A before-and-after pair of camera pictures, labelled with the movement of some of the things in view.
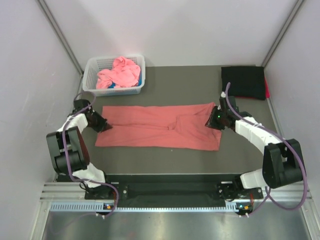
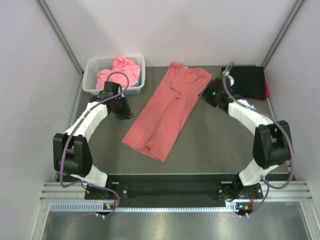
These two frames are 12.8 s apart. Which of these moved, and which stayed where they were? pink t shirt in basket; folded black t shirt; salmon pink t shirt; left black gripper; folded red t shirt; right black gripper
Moved: right black gripper; salmon pink t shirt; left black gripper
Stayed: folded red t shirt; folded black t shirt; pink t shirt in basket
